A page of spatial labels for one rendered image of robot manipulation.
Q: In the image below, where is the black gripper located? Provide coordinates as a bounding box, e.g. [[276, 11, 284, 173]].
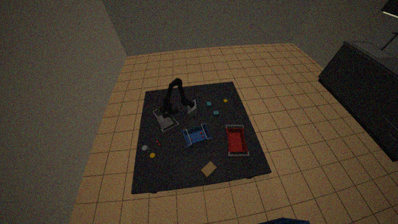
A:
[[162, 108, 178, 119]]

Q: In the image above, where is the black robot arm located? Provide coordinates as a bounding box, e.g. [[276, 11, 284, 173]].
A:
[[159, 78, 195, 114]]

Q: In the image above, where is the tan rectangular block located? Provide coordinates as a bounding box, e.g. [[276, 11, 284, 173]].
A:
[[201, 161, 216, 178]]

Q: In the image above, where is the blue plastic tray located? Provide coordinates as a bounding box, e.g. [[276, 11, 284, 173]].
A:
[[181, 123, 213, 147]]

